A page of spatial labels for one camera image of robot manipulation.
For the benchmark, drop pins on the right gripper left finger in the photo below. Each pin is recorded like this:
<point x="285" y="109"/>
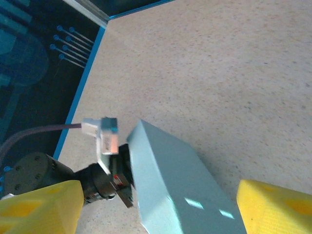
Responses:
<point x="36" y="214"/>

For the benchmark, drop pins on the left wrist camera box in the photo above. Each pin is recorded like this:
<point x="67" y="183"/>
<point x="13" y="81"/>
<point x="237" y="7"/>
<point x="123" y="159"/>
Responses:
<point x="109" y="143"/>

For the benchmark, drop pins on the aluminium corner post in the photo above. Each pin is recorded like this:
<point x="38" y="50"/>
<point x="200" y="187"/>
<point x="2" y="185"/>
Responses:
<point x="92" y="14"/>

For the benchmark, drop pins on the light blue paper box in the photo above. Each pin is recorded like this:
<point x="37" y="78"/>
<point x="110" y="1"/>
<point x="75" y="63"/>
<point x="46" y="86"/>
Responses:
<point x="165" y="175"/>

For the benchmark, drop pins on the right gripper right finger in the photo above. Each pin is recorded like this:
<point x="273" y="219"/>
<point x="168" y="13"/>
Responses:
<point x="268" y="214"/>

